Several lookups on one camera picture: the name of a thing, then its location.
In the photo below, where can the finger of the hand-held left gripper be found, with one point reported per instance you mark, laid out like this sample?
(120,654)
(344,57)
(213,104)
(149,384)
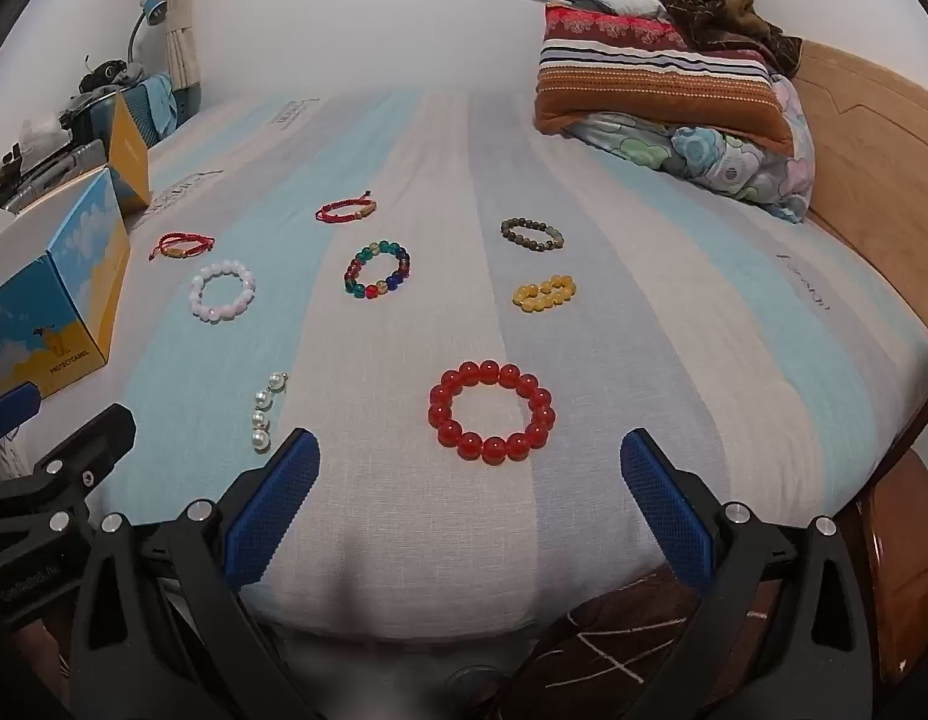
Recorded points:
(10,411)
(81,457)

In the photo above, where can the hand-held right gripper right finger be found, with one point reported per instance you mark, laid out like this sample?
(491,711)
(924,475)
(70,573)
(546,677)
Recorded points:
(663,510)

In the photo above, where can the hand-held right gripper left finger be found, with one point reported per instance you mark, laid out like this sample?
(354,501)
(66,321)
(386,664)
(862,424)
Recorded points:
(273,510)

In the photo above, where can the blue and yellow cardboard box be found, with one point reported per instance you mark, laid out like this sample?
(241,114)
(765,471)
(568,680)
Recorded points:
(81,277)

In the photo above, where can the brown patterned cloth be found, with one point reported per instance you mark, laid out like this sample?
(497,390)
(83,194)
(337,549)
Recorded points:
(621,637)

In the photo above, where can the silver suitcase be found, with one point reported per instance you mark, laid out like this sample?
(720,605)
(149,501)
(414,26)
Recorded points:
(51,172)

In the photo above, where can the blue suitcase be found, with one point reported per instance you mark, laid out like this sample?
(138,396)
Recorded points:
(153,109)

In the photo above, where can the black bag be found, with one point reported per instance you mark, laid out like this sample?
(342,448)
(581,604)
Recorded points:
(107,73)

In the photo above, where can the floral pillow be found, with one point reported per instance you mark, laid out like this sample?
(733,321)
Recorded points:
(719,157)

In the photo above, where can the striped bed sheet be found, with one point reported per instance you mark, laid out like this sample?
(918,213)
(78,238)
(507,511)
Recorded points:
(434,165)

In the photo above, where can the wooden headboard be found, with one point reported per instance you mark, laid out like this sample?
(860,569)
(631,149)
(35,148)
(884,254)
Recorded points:
(869,165)

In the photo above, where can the striped red brown pillow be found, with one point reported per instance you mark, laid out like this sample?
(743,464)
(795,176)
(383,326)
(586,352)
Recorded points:
(659,90)

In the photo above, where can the blue desk lamp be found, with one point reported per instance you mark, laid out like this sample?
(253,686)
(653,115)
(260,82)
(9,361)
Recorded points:
(153,11)

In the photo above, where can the beige curtain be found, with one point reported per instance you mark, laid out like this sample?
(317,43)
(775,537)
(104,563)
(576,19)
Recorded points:
(175,15)

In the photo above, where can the brown fuzzy blanket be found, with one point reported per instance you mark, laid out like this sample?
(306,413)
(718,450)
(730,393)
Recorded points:
(719,7)

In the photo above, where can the grey pillow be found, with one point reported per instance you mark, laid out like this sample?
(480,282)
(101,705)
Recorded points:
(621,4)

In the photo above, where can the wooden bed frame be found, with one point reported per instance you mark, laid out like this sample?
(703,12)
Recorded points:
(907,540)

